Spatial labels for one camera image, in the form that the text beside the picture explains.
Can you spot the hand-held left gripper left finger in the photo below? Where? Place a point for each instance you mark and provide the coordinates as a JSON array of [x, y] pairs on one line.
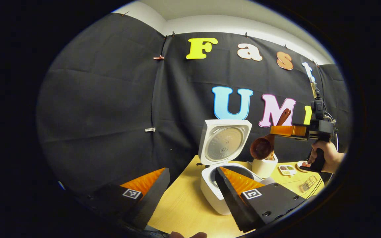
[[150, 201]]

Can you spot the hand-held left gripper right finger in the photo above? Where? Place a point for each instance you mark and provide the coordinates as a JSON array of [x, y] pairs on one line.
[[232, 201]]

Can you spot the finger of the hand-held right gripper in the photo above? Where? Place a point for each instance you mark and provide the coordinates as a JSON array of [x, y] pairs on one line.
[[288, 130]]

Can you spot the brown wooden spoon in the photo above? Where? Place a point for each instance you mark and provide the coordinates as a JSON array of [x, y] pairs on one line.
[[263, 147]]

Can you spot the white rice cooker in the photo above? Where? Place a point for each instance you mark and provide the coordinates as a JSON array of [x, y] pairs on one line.
[[222, 142]]

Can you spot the white round plate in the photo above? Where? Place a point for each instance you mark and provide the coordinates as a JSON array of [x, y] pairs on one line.
[[303, 167]]

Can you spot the white divided dish with beans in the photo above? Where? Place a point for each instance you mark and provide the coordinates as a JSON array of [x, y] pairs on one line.
[[287, 170]]

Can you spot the white toaster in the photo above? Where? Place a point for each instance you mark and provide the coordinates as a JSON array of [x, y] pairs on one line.
[[263, 168]]

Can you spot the black backdrop cloth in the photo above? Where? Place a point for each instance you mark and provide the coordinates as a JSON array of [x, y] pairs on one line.
[[94, 99]]

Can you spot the pink clothes peg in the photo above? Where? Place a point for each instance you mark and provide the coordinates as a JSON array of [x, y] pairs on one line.
[[158, 57]]

